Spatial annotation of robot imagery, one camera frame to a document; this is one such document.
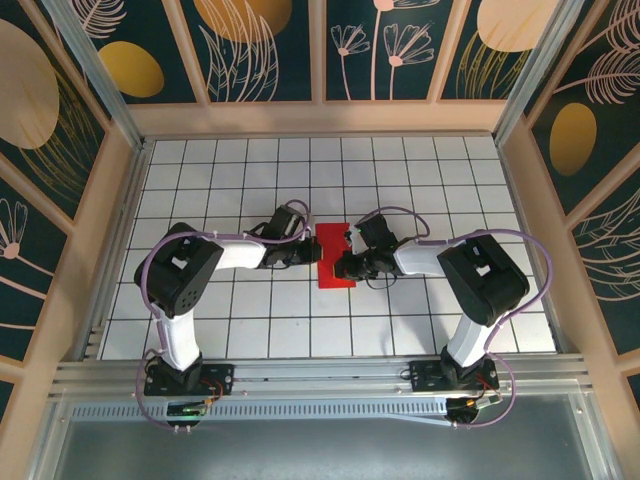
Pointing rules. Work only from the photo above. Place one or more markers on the red paper sheet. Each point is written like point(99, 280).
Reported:
point(330, 250)

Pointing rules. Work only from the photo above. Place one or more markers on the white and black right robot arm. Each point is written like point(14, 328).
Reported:
point(470, 340)

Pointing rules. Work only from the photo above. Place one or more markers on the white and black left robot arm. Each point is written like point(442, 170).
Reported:
point(182, 340)

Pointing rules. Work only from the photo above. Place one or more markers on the grey metal sheet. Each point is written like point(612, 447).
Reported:
point(320, 455)

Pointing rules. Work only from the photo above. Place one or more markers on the right controller board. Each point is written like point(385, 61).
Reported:
point(462, 407)

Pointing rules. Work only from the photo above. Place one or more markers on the controller board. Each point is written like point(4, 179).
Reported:
point(185, 411)
point(462, 407)

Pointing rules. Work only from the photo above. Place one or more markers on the left controller board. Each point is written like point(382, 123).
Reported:
point(185, 411)

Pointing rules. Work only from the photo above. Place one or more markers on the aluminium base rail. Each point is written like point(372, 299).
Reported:
point(320, 377)

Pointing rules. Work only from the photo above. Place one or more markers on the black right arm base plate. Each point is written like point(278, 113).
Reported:
point(422, 375)

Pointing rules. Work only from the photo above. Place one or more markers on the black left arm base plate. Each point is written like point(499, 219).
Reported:
point(220, 377)

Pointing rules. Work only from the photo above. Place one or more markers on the aluminium side rail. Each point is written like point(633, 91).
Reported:
point(120, 240)

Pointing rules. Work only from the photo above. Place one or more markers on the aluminium frame post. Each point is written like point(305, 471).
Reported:
point(96, 75)
point(536, 75)

